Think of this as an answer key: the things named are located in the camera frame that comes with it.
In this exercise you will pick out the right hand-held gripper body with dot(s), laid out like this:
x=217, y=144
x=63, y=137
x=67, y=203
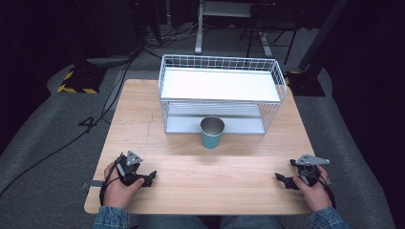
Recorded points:
x=308, y=168

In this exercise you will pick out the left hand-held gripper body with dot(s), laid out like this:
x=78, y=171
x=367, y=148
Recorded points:
x=128, y=164

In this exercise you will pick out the person's right hand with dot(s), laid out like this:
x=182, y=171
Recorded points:
x=313, y=194

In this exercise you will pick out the person's left hand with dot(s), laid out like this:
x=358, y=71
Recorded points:
x=119, y=191

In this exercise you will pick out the person's left leg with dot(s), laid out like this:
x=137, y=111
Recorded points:
x=172, y=222

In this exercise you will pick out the person's leg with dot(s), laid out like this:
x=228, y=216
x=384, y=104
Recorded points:
x=251, y=222
x=172, y=222

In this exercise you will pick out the person's right leg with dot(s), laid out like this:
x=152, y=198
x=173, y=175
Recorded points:
x=251, y=222

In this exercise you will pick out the teal metal cup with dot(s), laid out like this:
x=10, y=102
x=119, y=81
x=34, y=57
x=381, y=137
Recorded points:
x=212, y=135

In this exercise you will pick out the black yellow striped stand base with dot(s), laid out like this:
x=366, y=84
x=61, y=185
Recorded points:
x=305, y=84
x=81, y=81

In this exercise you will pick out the black metal chair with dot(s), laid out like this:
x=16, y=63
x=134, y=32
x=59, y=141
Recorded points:
x=270, y=24

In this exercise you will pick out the grey table edge bracket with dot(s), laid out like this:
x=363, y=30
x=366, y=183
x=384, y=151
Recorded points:
x=93, y=184

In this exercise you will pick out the dark slanted stand post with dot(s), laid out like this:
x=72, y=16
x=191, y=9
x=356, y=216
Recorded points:
x=321, y=35

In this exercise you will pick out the white desk frame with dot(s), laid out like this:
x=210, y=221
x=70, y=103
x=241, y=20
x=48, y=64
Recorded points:
x=199, y=28

